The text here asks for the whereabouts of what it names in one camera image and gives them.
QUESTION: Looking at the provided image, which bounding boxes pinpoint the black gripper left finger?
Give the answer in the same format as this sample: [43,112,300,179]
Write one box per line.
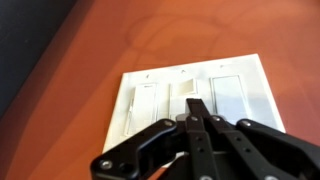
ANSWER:
[90,119,177,180]

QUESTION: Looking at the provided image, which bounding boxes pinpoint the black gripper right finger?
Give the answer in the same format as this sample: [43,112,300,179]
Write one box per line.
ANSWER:
[186,99,284,180]

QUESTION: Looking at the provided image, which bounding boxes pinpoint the white rocker switch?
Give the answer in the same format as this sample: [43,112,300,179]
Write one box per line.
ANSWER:
[211,76,248,124]
[169,79,199,120]
[125,84,156,136]

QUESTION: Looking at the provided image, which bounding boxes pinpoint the white triple switch plate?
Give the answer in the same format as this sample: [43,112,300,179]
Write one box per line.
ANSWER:
[104,54,285,150]

